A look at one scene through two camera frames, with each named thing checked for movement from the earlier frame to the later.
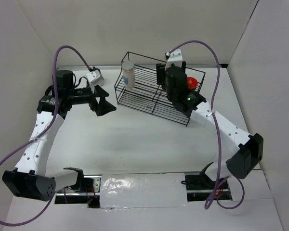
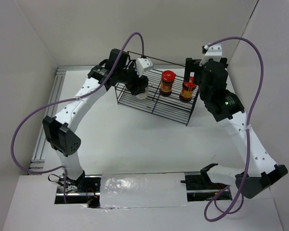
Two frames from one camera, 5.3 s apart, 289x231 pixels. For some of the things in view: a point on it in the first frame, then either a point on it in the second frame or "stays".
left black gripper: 103,107 to 135,88
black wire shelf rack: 147,96 stays
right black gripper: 160,73 to 191,65
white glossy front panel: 142,190 stays
